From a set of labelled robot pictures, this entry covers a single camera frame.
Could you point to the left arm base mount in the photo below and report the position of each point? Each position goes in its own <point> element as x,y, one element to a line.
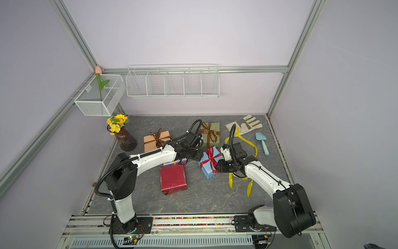
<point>138,225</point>

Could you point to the brown ribbon on green box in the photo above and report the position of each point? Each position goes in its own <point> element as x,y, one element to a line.
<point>209,132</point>

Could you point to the yellow sunflower bouquet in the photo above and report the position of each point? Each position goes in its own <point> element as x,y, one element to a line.
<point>116,123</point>

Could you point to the red gift box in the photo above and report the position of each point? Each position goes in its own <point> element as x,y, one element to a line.
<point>173,179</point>

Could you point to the green gift box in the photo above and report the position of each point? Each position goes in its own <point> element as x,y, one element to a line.
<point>210,133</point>

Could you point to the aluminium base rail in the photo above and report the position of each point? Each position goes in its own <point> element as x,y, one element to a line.
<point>196,231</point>

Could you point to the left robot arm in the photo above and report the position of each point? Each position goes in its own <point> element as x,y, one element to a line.
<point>118,183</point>

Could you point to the light blue garden trowel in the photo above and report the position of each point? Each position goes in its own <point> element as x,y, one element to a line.
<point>262,138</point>

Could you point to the blue gift box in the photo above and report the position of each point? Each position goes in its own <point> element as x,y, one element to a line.
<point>209,165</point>

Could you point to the purple gift box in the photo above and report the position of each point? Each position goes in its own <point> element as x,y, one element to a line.
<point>176,162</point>

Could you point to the small white mesh basket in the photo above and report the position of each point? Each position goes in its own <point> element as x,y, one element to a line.
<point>88,101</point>

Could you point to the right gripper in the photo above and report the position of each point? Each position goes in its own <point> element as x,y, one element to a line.
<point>221,168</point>

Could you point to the long white wire basket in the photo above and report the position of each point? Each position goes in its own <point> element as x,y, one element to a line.
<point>173,81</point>

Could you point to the white gardening glove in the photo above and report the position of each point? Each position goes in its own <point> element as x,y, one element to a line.
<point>246,124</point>

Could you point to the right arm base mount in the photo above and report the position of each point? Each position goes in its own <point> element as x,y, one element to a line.
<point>259,219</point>

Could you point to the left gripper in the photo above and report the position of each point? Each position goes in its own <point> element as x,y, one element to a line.
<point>200,152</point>

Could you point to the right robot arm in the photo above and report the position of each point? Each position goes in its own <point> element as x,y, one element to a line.
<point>291,212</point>

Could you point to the orange gift box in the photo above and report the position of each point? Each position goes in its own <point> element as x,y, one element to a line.
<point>149,143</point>

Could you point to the dark glass vase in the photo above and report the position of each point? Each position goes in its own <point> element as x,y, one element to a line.
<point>125,140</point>

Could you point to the artificial pink tulip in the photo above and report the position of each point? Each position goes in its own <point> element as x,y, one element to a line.
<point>101,84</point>

